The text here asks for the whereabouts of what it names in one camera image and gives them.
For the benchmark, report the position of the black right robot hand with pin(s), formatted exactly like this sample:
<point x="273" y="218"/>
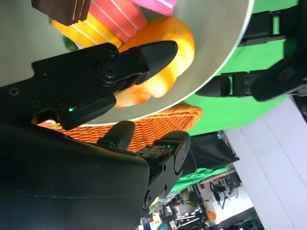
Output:
<point x="72" y="172"/>

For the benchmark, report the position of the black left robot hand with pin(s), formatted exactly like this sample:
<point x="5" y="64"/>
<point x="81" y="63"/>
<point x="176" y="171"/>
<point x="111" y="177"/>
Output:
<point x="275" y="81"/>

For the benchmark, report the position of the pale green bowl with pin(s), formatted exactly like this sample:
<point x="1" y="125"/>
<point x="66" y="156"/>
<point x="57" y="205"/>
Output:
<point x="216" y="36"/>

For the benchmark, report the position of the orange striped bread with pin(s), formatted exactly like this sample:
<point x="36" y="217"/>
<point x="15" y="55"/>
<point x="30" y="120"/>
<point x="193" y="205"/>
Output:
<point x="177" y="36"/>

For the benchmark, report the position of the yellow cake slice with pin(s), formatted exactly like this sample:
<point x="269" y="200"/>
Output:
<point x="88" y="33"/>

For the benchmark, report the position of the pink cake slice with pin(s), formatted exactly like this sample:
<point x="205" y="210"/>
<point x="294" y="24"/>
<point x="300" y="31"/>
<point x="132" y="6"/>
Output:
<point x="156" y="6"/>

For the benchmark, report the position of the chocolate cake slice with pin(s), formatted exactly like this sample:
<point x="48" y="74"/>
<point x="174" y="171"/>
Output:
<point x="62" y="10"/>

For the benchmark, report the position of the coral cake slice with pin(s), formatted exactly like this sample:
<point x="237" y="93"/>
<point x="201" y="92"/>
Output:
<point x="117" y="16"/>

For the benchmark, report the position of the orange wicker basket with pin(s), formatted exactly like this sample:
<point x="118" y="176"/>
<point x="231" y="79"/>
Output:
<point x="168" y="119"/>

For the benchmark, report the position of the green tablecloth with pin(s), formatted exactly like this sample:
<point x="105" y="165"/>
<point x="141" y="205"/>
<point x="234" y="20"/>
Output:
<point x="239" y="115"/>

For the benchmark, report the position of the black backdrop curtain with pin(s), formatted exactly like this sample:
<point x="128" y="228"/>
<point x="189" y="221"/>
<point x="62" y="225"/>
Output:
<point x="211" y="148"/>

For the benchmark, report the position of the black tripod equipment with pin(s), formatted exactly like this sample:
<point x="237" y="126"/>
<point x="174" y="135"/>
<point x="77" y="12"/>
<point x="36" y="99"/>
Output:
<point x="219" y="189"/>

